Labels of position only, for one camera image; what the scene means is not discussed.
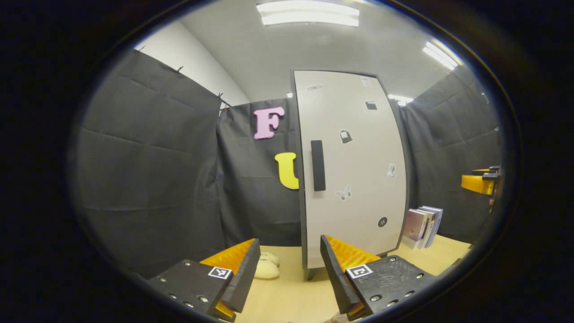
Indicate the dark grey cabinet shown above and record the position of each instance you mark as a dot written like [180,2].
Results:
[310,273]

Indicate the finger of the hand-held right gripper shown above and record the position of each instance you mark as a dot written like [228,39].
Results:
[475,184]
[484,170]

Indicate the cream plush toy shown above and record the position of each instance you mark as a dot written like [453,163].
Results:
[266,270]

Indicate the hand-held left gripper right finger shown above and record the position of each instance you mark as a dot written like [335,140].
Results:
[334,278]

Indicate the pale blue book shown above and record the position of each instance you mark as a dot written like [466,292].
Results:
[438,220]

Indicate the large ceiling light panel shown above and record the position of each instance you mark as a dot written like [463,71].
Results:
[309,13]

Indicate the grey cabinet door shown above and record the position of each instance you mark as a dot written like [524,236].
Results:
[354,211]

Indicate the white book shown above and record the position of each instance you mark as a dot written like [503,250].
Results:
[429,229]

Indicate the black backdrop cloth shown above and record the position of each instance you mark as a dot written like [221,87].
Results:
[148,170]

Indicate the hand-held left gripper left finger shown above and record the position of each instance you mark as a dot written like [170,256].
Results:
[244,280]

